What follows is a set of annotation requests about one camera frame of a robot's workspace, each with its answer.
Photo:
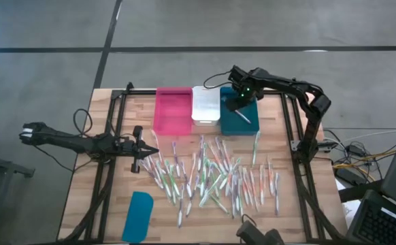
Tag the grey metal stand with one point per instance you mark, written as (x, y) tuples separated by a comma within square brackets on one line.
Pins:
[(0, 166)]

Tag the pink plastic bin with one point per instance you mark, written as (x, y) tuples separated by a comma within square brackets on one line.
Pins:
[(172, 115)]

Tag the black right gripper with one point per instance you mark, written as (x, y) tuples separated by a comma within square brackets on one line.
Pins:
[(244, 80)]

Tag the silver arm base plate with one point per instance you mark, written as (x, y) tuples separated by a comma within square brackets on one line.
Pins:
[(295, 145)]

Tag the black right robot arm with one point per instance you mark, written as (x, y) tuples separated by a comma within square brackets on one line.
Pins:
[(315, 105)]

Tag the black laptop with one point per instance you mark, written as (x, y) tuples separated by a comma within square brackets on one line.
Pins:
[(381, 224)]

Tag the teal plastic bin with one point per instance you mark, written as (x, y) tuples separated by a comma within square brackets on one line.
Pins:
[(232, 126)]

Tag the small black adapter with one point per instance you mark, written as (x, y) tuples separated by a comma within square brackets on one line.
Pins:
[(356, 150)]

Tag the teal plastic lid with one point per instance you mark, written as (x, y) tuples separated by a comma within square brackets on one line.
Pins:
[(137, 217)]

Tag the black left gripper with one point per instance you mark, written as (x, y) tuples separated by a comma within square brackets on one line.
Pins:
[(136, 149)]

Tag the black metal beam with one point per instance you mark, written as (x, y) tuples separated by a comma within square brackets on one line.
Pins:
[(358, 194)]

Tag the black power brick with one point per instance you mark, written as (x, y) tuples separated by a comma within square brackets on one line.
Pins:
[(349, 176)]

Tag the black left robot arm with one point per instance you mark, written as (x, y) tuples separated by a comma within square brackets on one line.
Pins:
[(65, 139)]

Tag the white plastic bin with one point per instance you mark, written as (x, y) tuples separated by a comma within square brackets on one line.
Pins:
[(205, 105)]

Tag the white paper sheet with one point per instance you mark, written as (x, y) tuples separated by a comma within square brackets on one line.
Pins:
[(351, 211)]

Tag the black frame foot bracket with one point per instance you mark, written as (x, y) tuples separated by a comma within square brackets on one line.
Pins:
[(130, 86)]

